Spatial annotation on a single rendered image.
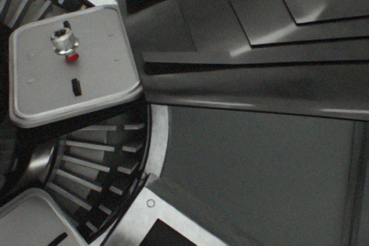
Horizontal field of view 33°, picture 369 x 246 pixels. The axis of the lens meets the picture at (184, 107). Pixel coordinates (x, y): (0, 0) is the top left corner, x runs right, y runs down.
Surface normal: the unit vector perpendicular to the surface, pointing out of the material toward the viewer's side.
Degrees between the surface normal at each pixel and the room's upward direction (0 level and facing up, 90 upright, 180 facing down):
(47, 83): 4
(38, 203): 44
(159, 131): 50
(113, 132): 86
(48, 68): 4
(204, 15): 5
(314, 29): 10
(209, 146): 90
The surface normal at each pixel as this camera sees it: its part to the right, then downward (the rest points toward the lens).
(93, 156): 0.09, 0.02
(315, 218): 0.08, 0.63
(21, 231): 0.61, -0.47
